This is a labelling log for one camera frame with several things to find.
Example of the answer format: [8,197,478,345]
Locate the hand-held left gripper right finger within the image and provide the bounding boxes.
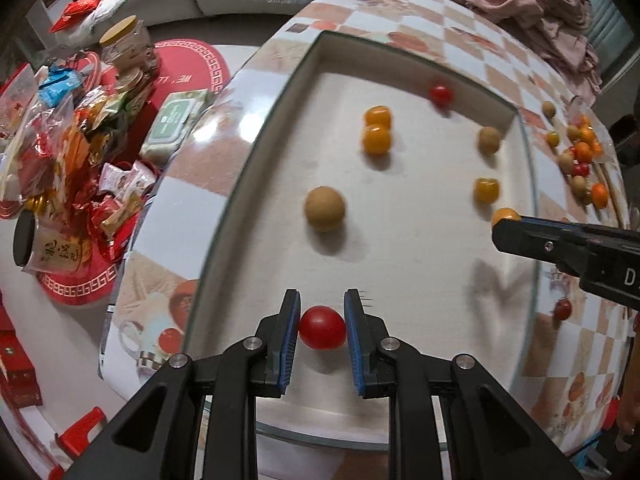
[343,288,583,480]

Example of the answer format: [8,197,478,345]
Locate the orange tomato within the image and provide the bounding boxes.
[364,105,392,128]
[473,177,501,205]
[361,125,392,156]

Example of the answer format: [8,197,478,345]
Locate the glass jar with wooden lid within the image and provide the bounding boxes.
[99,16,157,82]

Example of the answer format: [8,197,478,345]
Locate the green wet wipes pack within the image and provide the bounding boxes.
[139,89,211,164]

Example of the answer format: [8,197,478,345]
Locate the red gift boxes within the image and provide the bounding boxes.
[0,304,44,407]

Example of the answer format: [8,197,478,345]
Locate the red round rug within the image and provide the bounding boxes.
[37,37,232,307]

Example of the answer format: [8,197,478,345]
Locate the pile of snack packets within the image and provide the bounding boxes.
[0,0,162,263]

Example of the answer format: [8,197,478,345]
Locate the checkered starfish tablecloth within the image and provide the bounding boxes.
[97,0,636,461]

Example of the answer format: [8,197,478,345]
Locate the white rectangular tray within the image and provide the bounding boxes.
[180,30,541,448]

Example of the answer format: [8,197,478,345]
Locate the pile of mixed fruit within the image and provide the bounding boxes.
[567,96,621,166]

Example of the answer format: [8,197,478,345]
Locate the tin with black lid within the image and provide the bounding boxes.
[12,209,87,275]

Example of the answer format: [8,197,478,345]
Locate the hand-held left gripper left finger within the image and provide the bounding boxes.
[64,288,303,480]

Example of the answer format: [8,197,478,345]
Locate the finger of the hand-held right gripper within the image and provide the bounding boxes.
[491,215,592,277]

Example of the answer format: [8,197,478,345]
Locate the pink blanket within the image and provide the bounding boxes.
[415,0,602,104]

